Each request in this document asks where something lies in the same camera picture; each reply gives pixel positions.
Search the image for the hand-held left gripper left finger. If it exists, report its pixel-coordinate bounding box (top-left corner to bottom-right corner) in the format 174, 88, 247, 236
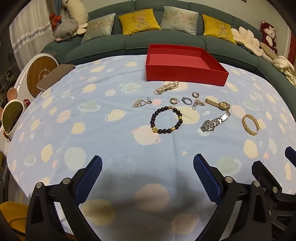
26, 155, 102, 241

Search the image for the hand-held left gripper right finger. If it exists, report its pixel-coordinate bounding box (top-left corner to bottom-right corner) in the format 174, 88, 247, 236
193, 153, 272, 241

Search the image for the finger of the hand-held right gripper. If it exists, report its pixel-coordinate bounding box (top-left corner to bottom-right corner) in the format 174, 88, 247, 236
252, 160, 296, 209
285, 147, 296, 161

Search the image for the silver wristwatch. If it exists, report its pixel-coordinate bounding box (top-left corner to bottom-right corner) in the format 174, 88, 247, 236
200, 111, 231, 132

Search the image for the gold braided bangle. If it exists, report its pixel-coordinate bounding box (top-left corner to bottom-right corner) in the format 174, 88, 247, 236
242, 114, 260, 136

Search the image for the gold wristwatch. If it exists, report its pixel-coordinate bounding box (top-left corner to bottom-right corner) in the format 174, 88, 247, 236
205, 98, 231, 111

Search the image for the dangling tassel earring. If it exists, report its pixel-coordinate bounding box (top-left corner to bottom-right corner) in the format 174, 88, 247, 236
132, 97, 153, 108
193, 99, 206, 110

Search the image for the black bead bracelet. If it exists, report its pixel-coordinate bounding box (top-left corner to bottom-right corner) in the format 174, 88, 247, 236
150, 106, 184, 133

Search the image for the pearl bracelet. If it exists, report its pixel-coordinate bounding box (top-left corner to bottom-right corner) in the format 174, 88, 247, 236
153, 81, 179, 95

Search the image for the red cardboard box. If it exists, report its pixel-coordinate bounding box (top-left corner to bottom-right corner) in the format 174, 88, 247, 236
145, 44, 229, 87

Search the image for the blue planet print tablecloth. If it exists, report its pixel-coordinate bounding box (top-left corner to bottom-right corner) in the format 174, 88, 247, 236
5, 55, 296, 241

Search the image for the cream blanket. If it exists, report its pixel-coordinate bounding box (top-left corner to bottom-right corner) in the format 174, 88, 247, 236
272, 56, 296, 87

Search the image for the yellow chair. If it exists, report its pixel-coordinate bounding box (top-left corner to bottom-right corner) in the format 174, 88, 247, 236
0, 201, 29, 234

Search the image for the white framed mirror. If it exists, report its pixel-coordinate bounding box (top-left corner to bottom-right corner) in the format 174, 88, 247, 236
0, 100, 25, 139

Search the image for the tan plush toy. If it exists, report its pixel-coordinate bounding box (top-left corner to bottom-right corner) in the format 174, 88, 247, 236
260, 42, 279, 62

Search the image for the white machine with wooden disc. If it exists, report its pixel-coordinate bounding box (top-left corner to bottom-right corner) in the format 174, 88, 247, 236
14, 53, 63, 109

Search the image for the cream flower shaped cushion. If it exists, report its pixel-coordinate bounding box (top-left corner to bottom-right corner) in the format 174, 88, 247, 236
231, 27, 266, 56

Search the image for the red monkey plush toy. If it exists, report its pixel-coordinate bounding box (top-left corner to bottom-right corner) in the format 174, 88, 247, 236
259, 21, 278, 55

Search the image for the dark green sofa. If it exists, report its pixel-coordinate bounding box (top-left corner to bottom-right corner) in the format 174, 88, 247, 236
43, 0, 296, 87

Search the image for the yellow embroidered cushion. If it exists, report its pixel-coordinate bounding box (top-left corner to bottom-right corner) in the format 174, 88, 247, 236
119, 9, 162, 36
202, 14, 237, 44

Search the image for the pale green embroidered cushion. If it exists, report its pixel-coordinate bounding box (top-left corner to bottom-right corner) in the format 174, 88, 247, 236
81, 13, 116, 44
160, 6, 199, 36

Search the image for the grey pig plush toy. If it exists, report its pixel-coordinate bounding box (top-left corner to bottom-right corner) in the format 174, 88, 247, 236
53, 19, 80, 42

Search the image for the white sheer curtain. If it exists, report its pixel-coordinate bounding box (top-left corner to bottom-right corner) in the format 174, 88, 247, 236
9, 0, 55, 58

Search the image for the red bow curtain tie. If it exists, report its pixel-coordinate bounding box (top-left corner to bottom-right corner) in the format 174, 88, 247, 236
50, 13, 62, 29

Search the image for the white long plush toy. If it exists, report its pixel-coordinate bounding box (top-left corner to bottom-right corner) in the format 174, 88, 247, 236
60, 0, 89, 35

